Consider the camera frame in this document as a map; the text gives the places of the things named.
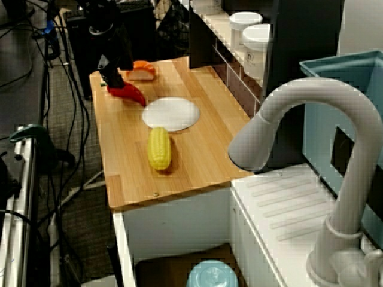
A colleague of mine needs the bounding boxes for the aluminium frame rails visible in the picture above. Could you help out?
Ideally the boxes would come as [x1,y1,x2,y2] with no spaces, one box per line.
[0,125,41,287]

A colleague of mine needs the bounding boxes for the white lidded plastic jar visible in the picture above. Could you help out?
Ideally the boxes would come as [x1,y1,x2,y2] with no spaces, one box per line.
[229,11,263,48]
[242,23,273,81]

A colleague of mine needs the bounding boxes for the black wire mesh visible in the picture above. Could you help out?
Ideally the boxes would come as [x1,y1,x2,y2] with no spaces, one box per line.
[157,0,190,53]

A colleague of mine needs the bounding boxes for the red toy chili pepper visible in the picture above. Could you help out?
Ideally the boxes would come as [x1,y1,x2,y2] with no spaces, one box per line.
[100,81,147,107]

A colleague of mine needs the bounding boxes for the yellow toy corn cob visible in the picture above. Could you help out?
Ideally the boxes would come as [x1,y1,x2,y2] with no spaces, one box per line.
[147,126,173,171]

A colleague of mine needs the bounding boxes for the toy salmon sushi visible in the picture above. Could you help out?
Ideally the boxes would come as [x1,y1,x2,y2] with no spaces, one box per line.
[124,60,156,81]

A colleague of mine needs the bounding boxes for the grey toy kitchen faucet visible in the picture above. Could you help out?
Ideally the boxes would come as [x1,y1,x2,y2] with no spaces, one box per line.
[227,77,383,286]

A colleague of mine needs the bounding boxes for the white floor cable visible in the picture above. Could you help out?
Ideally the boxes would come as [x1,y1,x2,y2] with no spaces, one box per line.
[59,170,105,207]

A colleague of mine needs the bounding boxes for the green clamp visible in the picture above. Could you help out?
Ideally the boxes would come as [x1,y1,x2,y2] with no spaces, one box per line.
[8,124,76,168]

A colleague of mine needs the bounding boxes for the dark kitchen frame post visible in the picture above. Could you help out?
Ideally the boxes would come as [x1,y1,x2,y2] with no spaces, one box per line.
[188,0,217,69]
[263,0,345,173]

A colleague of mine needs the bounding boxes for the light blue bowl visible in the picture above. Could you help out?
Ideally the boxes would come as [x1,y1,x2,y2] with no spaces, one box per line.
[186,259,239,287]

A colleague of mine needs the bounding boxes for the dark tiled backsplash panel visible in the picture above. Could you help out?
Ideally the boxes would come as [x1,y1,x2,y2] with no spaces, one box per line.
[209,38,264,120]

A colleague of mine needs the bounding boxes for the black computer tower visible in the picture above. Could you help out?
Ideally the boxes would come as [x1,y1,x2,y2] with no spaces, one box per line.
[65,8,156,100]

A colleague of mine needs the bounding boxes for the white toy kitchen sink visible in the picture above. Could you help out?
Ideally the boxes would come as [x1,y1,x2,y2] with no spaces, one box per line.
[112,166,383,287]

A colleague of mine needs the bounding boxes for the white round plate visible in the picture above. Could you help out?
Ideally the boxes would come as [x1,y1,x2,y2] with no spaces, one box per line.
[142,97,200,132]

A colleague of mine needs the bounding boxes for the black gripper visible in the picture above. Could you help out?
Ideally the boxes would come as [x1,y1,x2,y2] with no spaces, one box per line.
[100,25,135,90]

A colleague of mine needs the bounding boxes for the black floor cable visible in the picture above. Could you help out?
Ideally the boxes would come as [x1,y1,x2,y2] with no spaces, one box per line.
[44,0,90,207]

